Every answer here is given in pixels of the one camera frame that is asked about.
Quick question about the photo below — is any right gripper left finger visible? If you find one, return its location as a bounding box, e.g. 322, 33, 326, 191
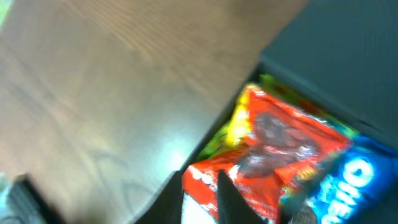
133, 170, 184, 224

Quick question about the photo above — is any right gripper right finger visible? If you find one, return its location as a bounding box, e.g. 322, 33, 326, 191
217, 170, 265, 224

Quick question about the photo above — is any green Haribo gummy bag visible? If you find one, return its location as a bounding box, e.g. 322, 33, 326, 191
197, 73, 358, 161

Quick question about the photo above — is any red Hacks candy bag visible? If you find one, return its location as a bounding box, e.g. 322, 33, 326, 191
182, 86, 349, 223

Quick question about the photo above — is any blue Oreo cookie pack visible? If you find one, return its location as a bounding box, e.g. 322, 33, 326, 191
301, 136, 397, 224

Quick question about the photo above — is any black gift box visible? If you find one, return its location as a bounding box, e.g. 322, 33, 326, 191
127, 0, 398, 224

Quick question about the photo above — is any yellow candy bag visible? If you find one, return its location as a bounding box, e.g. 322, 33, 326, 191
225, 90, 250, 147

